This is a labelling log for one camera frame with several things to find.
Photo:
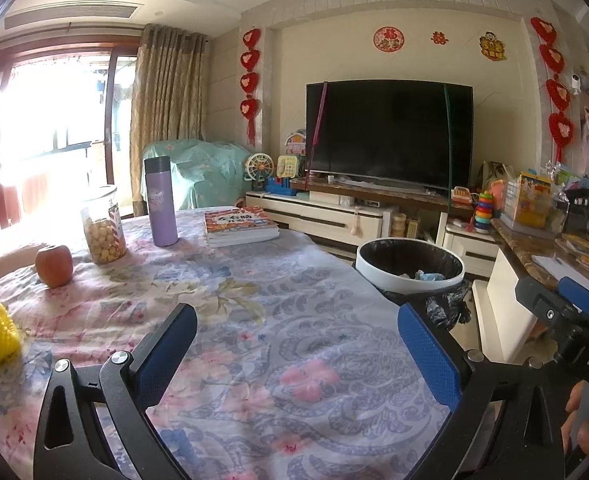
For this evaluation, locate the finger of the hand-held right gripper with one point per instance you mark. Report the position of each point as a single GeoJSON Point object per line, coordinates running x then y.
{"type": "Point", "coordinates": [579, 294]}
{"type": "Point", "coordinates": [539, 300]}

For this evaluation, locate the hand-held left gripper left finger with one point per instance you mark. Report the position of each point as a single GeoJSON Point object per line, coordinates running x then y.
{"type": "Point", "coordinates": [167, 355]}

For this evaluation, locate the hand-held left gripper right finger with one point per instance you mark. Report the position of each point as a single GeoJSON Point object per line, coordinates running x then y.
{"type": "Point", "coordinates": [429, 355]}

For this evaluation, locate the round black white-rimmed bin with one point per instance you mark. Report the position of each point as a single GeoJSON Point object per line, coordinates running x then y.
{"type": "Point", "coordinates": [374, 270]}

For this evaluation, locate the white paper sheet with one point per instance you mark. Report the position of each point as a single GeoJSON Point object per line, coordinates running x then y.
{"type": "Point", "coordinates": [554, 267]}

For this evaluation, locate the yellow printed box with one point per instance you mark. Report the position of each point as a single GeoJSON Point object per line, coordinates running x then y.
{"type": "Point", "coordinates": [534, 202]}

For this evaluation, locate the pink toy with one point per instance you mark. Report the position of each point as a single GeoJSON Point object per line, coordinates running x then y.
{"type": "Point", "coordinates": [499, 195]}

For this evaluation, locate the red toy telephone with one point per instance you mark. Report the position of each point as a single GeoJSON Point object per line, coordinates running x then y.
{"type": "Point", "coordinates": [462, 196]}

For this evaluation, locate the glass jar of snack balls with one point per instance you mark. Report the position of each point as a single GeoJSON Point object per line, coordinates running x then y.
{"type": "Point", "coordinates": [103, 235]}

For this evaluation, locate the red apple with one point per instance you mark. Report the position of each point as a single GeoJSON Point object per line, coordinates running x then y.
{"type": "Point", "coordinates": [54, 265]}

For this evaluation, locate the purple thermos bottle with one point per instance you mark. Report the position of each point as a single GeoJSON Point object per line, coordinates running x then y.
{"type": "Point", "coordinates": [160, 205]}

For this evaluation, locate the white television cabinet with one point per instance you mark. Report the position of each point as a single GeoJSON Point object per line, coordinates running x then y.
{"type": "Point", "coordinates": [324, 215]}

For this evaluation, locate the green stick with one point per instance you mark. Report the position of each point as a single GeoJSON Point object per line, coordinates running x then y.
{"type": "Point", "coordinates": [448, 135]}

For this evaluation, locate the teal covered armchair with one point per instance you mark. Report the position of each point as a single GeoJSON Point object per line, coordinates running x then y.
{"type": "Point", "coordinates": [204, 170]}

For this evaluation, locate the blue toy block set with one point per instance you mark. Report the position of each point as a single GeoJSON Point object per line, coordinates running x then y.
{"type": "Point", "coordinates": [278, 186]}

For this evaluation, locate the red heart hanging decoration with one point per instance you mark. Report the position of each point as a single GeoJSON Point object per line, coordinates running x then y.
{"type": "Point", "coordinates": [251, 60]}
{"type": "Point", "coordinates": [554, 90]}

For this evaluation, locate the toy ferris wheel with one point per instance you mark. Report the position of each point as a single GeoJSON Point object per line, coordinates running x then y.
{"type": "Point", "coordinates": [260, 170]}

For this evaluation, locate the black flat television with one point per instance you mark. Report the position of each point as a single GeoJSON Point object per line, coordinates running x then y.
{"type": "Point", "coordinates": [389, 132]}

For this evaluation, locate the toy house sign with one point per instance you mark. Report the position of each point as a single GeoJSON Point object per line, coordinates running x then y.
{"type": "Point", "coordinates": [296, 142]}

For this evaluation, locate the wooden framed balcony door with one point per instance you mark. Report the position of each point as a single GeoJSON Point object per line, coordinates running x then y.
{"type": "Point", "coordinates": [109, 110]}

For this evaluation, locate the beige curtain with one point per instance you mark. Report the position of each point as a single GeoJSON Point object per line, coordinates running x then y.
{"type": "Point", "coordinates": [167, 100]}

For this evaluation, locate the small red character decal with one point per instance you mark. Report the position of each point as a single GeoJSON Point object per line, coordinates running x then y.
{"type": "Point", "coordinates": [439, 38]}

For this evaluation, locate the ceiling air vent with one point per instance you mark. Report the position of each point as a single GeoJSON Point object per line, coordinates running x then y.
{"type": "Point", "coordinates": [72, 17]}

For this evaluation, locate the white security camera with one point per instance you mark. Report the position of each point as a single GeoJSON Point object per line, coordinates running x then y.
{"type": "Point", "coordinates": [575, 82]}

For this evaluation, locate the cartoon figure wall decal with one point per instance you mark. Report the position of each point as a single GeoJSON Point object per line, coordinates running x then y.
{"type": "Point", "coordinates": [491, 46]}

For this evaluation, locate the round red wall decal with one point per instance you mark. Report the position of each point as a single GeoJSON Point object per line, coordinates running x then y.
{"type": "Point", "coordinates": [388, 39]}

